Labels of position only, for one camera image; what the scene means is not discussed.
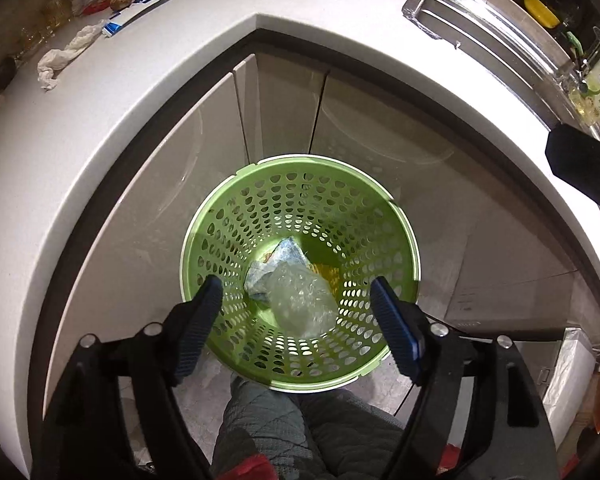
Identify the blue and white wrapper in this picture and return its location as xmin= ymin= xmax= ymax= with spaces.
xmin=101 ymin=7 xmax=153 ymax=38

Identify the dark glass jar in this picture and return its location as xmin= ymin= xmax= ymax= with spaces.
xmin=0 ymin=55 xmax=19 ymax=89

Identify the clear crumpled plastic bag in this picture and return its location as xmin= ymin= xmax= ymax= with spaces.
xmin=262 ymin=262 xmax=338 ymax=338

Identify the stainless steel sink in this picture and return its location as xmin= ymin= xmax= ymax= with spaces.
xmin=402 ymin=0 xmax=600 ymax=136

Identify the green perforated plastic basket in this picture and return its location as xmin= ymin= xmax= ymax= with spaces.
xmin=180 ymin=155 xmax=423 ymax=393

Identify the long crumpled white tissue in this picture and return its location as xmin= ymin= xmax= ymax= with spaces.
xmin=36 ymin=19 xmax=108 ymax=92

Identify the white box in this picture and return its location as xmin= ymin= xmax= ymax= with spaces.
xmin=540 ymin=327 xmax=600 ymax=452

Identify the wide beige cabinet door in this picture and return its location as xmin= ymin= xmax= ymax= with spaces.
xmin=45 ymin=71 xmax=247 ymax=411
xmin=310 ymin=67 xmax=578 ymax=313

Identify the yellow plastic object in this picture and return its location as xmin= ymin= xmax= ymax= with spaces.
xmin=524 ymin=0 xmax=561 ymax=29

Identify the orange mesh wrapper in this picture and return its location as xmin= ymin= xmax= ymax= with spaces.
xmin=312 ymin=261 xmax=342 ymax=287

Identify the blue grey printed packet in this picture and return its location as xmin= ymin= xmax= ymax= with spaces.
xmin=244 ymin=237 xmax=313 ymax=306

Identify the dish soap bottle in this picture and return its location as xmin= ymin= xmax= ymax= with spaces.
xmin=567 ymin=57 xmax=600 ymax=127

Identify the green handled brush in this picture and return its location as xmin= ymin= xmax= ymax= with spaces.
xmin=564 ymin=30 xmax=587 ymax=62

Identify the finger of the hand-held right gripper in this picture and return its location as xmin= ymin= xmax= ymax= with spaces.
xmin=545 ymin=124 xmax=600 ymax=202

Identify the person's grey quilted pants leg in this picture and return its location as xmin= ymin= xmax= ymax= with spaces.
xmin=210 ymin=377 xmax=407 ymax=480

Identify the large clear glass jar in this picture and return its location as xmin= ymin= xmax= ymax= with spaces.
xmin=40 ymin=0 xmax=74 ymax=32

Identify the narrow beige cabinet door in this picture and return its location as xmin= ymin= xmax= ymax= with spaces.
xmin=232 ymin=52 xmax=262 ymax=167

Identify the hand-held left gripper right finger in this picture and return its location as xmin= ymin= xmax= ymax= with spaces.
xmin=370 ymin=276 xmax=563 ymax=480

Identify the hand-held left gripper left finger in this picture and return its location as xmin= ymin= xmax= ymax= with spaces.
xmin=30 ymin=275 xmax=224 ymax=480

